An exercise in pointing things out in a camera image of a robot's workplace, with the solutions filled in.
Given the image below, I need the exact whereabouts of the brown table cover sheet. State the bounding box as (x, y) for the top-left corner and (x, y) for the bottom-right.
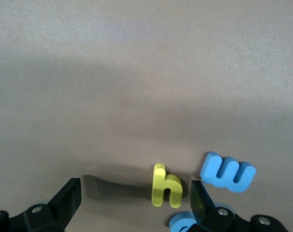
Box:
(0, 0), (293, 232)

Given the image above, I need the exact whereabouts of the yellow foam lowercase h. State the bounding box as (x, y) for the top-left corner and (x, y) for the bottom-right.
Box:
(152, 163), (183, 209)

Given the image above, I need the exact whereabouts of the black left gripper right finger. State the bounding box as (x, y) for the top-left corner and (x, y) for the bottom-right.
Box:
(184, 180), (289, 232)

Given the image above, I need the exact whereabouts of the blue foam lowercase m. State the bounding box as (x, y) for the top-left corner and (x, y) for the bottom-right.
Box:
(199, 151), (257, 193)

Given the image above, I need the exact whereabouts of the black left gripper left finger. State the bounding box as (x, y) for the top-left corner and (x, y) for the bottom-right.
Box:
(0, 178), (82, 232)

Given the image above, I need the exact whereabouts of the blue foam lowercase p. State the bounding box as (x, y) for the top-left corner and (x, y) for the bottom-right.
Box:
(169, 211), (198, 232)

